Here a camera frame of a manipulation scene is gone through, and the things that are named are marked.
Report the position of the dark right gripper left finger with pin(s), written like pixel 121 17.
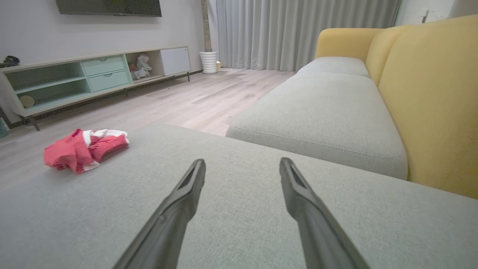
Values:
pixel 168 228

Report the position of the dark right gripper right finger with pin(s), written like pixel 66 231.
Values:
pixel 317 231

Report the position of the red shorts white stripe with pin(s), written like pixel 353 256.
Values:
pixel 71 153

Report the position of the large grey sofa ottoman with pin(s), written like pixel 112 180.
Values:
pixel 242 224

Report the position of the grey sofa seat cushion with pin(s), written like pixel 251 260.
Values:
pixel 334 66
pixel 321 119

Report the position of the white toy in cabinet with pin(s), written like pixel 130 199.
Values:
pixel 142 67

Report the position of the mint and wood TV cabinet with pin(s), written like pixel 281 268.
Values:
pixel 104 74

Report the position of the white ribbed plant pot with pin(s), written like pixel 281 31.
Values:
pixel 208 61

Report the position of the yellow sofa backrest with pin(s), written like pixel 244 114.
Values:
pixel 433 104

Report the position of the round wooden shelf object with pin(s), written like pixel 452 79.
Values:
pixel 27 101

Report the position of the yellow sofa armrest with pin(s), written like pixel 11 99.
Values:
pixel 343 43

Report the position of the teal floor object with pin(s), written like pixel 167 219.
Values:
pixel 3 127

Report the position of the light grey curtain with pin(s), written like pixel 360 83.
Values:
pixel 298 33

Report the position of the brown plant trunk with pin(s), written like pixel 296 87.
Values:
pixel 206 26

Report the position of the black object on cabinet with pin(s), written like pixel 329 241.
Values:
pixel 10 61

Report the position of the black wall television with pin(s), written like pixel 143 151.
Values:
pixel 108 6

